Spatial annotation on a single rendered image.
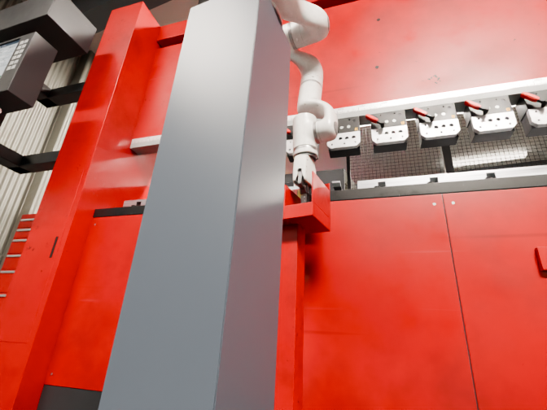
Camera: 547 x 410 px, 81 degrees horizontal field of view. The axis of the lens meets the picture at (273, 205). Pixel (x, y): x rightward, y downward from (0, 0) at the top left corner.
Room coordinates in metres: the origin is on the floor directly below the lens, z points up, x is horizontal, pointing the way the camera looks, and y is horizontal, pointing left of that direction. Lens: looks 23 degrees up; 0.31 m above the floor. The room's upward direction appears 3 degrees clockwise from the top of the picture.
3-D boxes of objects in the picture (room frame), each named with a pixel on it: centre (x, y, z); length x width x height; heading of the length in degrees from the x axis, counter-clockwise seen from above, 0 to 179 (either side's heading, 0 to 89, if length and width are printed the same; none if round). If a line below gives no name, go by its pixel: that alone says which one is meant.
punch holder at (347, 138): (1.27, -0.32, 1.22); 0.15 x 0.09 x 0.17; 72
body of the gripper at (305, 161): (0.95, -0.10, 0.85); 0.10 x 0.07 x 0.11; 150
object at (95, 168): (1.86, 0.91, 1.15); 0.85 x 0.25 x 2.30; 162
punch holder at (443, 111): (1.15, -0.70, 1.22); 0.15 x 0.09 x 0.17; 72
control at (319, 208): (1.00, -0.07, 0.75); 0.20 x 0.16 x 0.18; 60
